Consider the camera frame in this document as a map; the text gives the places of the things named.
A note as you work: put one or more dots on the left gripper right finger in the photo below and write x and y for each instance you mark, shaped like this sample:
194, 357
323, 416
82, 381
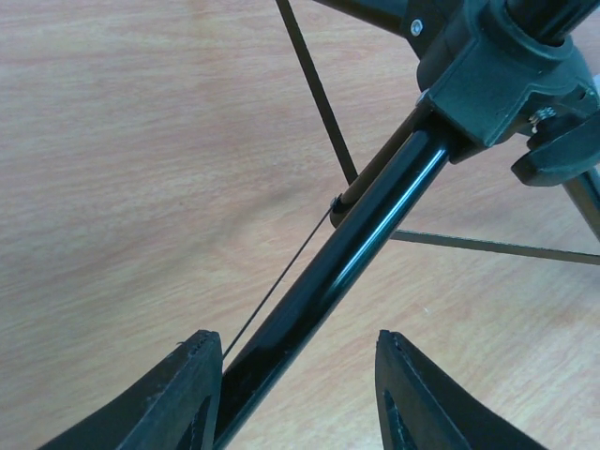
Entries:
422, 407

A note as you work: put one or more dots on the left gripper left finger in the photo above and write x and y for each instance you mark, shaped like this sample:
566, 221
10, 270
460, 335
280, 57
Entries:
173, 406

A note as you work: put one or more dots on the black music stand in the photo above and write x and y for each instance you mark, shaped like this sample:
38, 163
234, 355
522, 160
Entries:
487, 70

